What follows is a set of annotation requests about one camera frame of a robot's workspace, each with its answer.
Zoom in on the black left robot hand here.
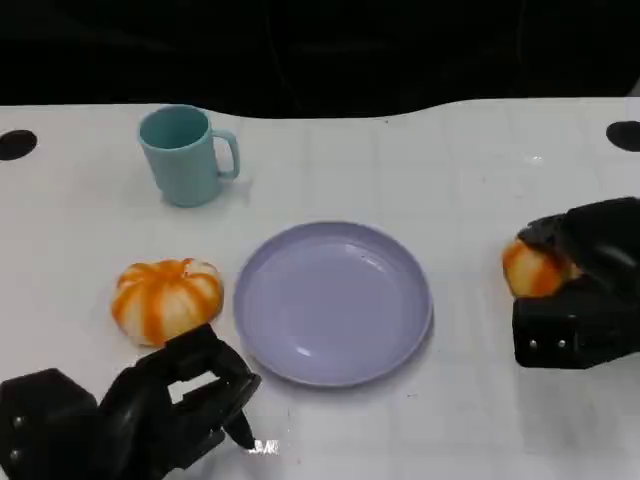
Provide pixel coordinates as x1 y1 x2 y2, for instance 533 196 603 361
95 323 263 480

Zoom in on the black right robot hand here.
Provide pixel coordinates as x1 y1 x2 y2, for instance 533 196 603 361
516 196 640 326

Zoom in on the orange and white bread roll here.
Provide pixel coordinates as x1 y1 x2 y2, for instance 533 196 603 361
502 238 584 299
110 257 225 348

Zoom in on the lilac plate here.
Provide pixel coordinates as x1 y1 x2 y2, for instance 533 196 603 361
233 220 434 388

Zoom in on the pale green mug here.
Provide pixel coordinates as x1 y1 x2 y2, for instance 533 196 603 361
138 104 241 208

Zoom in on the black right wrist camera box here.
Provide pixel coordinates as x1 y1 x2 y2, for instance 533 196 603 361
511 292 640 372

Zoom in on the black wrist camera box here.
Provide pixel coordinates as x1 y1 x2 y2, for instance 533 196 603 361
511 292 640 372
0 368 99 480

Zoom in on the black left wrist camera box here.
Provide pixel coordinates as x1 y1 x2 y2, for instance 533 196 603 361
0 368 99 480

